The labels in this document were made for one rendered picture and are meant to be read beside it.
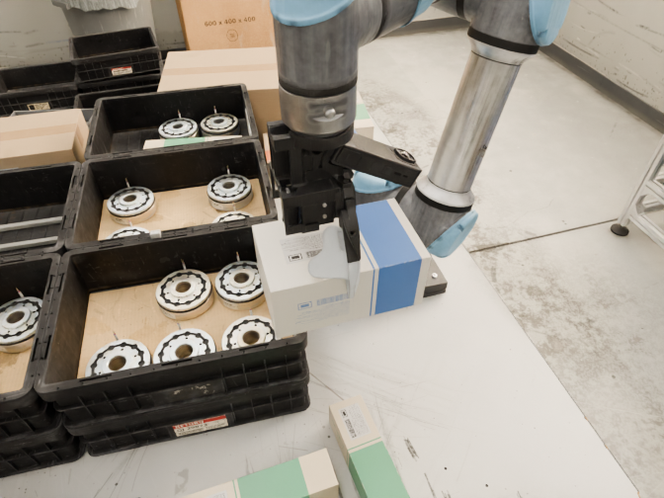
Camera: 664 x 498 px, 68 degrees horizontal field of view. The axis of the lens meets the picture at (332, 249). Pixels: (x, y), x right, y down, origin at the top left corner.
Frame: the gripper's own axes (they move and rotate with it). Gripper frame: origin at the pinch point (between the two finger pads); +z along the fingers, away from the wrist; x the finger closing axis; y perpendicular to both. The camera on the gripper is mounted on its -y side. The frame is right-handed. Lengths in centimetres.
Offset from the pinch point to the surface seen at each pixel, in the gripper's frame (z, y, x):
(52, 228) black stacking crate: 28, 50, -53
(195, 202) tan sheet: 28, 19, -53
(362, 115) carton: 35, -37, -92
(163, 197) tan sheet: 28, 26, -57
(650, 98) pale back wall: 100, -251, -167
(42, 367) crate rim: 17.4, 43.3, -7.3
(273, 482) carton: 34.6, 14.4, 12.1
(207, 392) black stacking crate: 27.0, 21.7, -1.9
